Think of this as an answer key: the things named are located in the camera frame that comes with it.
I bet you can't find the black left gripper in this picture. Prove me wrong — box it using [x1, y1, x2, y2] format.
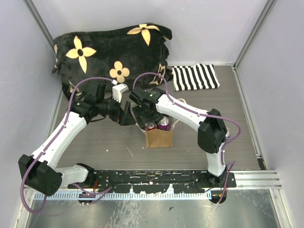
[97, 94, 136, 126]

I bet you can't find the red Coke can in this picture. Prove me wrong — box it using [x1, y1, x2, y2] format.
[146, 123, 157, 131]

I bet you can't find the purple Fanta can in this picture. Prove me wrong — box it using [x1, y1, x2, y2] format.
[225, 128, 231, 140]
[157, 116, 171, 131]

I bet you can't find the burlap watermelon canvas bag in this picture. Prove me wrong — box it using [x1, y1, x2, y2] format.
[136, 114, 179, 148]

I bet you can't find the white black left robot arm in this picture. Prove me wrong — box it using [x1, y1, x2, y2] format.
[18, 81, 135, 196]

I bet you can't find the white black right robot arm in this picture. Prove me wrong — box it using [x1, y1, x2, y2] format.
[129, 87, 228, 187]

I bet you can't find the black floral plush blanket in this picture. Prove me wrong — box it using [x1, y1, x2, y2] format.
[52, 23, 173, 96]

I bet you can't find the black white striped cloth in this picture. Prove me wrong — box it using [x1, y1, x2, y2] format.
[172, 63, 220, 91]

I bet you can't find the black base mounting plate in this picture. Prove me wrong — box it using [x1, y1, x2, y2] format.
[78, 170, 237, 194]

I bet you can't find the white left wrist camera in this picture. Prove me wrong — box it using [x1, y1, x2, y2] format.
[112, 80, 129, 103]

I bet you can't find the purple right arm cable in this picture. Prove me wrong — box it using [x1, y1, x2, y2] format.
[133, 72, 242, 205]

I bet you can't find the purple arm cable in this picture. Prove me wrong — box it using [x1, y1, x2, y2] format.
[133, 72, 242, 205]
[20, 77, 117, 214]

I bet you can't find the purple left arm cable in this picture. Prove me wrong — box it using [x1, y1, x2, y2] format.
[20, 77, 117, 214]

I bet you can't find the aluminium slotted rail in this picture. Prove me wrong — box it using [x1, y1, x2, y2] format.
[101, 191, 212, 200]

